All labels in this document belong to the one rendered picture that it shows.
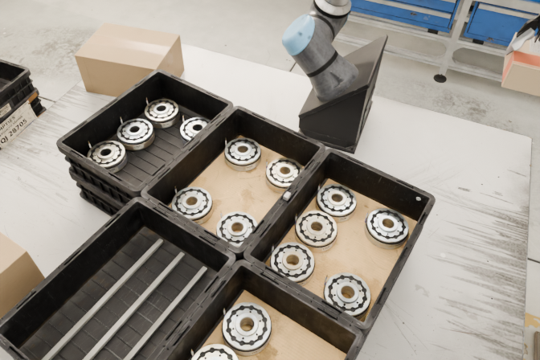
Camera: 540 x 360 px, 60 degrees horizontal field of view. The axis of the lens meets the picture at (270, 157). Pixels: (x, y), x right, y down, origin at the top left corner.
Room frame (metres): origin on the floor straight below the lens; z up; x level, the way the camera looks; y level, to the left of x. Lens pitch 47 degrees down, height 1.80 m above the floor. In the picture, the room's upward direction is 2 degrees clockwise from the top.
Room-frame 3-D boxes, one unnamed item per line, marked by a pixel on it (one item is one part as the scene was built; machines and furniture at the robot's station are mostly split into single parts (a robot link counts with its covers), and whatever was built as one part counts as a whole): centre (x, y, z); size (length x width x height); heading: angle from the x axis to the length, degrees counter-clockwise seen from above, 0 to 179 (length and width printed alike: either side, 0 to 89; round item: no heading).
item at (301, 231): (0.65, -0.12, 0.86); 0.10 x 0.10 x 0.01
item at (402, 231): (0.67, -0.30, 0.86); 0.10 x 0.10 x 0.01
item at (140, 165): (0.93, 0.33, 0.87); 0.40 x 0.30 x 0.11; 148
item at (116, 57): (1.40, 0.51, 0.78); 0.30 x 0.22 x 0.16; 78
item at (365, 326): (0.61, -0.18, 0.92); 0.40 x 0.30 x 0.02; 148
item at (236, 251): (0.77, 0.08, 0.92); 0.40 x 0.30 x 0.02; 148
